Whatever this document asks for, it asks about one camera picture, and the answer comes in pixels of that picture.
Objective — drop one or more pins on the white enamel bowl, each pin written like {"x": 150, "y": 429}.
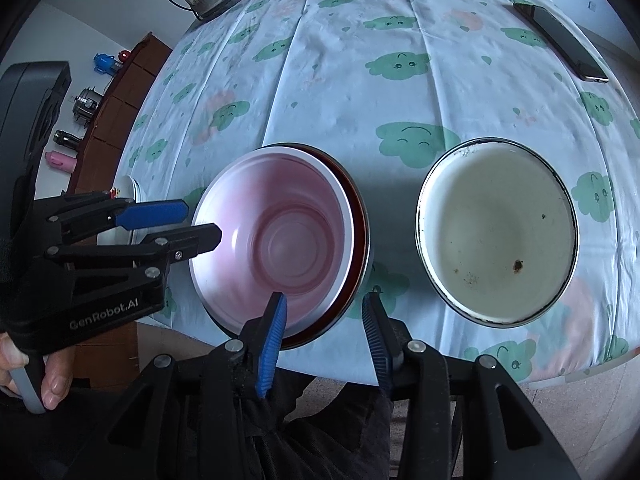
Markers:
{"x": 500, "y": 230}

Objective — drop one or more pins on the pink plastic bowl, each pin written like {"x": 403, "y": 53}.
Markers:
{"x": 280, "y": 240}

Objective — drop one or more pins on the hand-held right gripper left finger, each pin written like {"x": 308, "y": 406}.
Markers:
{"x": 272, "y": 342}

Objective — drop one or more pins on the black thermos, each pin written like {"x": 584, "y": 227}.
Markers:
{"x": 67, "y": 139}

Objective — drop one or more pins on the small red item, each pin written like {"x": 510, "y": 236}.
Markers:
{"x": 123, "y": 56}

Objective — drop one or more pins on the black smartphone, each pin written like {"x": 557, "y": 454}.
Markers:
{"x": 560, "y": 40}

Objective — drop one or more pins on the pink thermos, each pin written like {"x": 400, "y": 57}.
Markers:
{"x": 61, "y": 160}

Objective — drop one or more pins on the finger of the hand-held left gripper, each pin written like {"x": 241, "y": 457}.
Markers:
{"x": 195, "y": 240}
{"x": 155, "y": 212}

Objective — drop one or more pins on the cloud print tablecloth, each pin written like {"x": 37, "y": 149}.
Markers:
{"x": 350, "y": 85}

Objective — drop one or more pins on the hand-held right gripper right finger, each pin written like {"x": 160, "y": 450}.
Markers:
{"x": 375, "y": 342}

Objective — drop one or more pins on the person's left hand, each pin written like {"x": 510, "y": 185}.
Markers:
{"x": 57, "y": 380}

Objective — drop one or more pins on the red bowl with steel rim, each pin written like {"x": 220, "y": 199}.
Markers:
{"x": 357, "y": 225}

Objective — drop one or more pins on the brown wooden cabinet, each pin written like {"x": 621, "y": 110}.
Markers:
{"x": 125, "y": 105}

